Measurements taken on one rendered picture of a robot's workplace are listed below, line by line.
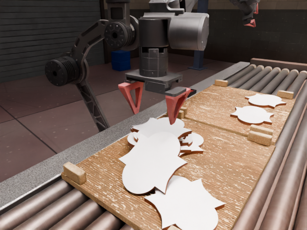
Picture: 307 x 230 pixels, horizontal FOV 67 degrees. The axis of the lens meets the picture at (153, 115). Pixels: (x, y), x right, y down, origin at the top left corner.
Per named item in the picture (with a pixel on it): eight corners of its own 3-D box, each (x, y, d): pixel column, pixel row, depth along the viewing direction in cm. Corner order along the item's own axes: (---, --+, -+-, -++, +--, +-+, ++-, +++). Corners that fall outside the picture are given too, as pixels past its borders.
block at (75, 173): (63, 175, 51) (61, 164, 50) (71, 170, 52) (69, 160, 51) (80, 186, 48) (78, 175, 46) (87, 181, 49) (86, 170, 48)
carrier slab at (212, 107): (166, 115, 83) (166, 111, 82) (213, 86, 113) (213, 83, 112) (273, 147, 64) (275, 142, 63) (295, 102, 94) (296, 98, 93)
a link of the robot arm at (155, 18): (145, 12, 46) (132, 12, 42) (179, 12, 44) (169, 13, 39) (146, 48, 49) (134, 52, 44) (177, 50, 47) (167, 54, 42)
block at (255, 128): (248, 134, 67) (249, 125, 66) (250, 132, 68) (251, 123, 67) (271, 140, 64) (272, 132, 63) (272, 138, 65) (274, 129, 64)
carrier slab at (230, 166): (61, 178, 52) (60, 172, 51) (166, 117, 82) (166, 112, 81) (205, 279, 33) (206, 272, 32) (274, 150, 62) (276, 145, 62)
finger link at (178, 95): (173, 133, 45) (175, 86, 41) (144, 123, 49) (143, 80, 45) (189, 121, 50) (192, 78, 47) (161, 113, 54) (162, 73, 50)
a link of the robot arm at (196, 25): (164, 30, 54) (158, -9, 47) (214, 32, 50) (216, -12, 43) (144, 60, 47) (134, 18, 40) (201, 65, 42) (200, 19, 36)
